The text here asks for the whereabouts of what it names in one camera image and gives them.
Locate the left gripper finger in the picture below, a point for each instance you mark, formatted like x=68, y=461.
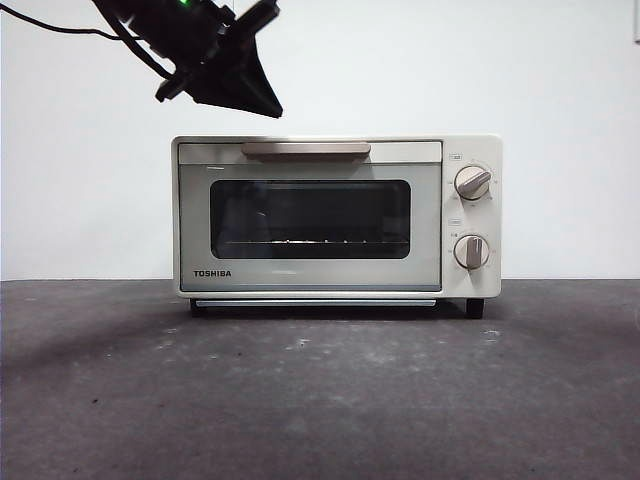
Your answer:
x=255, y=65
x=225, y=90

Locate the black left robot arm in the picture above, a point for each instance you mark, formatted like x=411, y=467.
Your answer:
x=155, y=17

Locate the silver crumb tray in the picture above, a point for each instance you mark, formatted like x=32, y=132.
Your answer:
x=300, y=302

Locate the beige temperature knob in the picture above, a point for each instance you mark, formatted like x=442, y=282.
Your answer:
x=472, y=184

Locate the cream Toshiba toaster oven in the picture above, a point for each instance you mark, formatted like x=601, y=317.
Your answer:
x=470, y=220

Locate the beige timer knob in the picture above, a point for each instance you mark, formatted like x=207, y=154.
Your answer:
x=471, y=252

